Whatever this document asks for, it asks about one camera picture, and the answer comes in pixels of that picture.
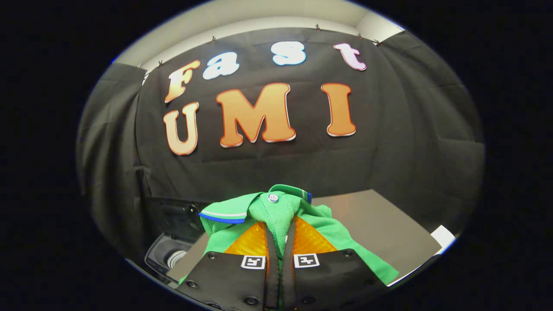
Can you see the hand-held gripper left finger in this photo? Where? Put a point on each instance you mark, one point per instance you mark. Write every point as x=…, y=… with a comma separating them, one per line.
x=272, y=276

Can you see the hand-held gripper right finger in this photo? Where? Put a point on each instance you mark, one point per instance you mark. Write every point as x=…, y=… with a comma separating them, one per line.
x=288, y=276

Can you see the green polo shirt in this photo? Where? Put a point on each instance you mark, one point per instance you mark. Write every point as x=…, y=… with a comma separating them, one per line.
x=276, y=211

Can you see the dark washing machine lid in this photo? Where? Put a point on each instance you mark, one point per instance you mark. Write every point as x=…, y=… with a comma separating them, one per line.
x=177, y=216

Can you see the row of black cloth clips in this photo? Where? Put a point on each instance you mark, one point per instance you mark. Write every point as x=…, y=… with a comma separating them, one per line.
x=317, y=27

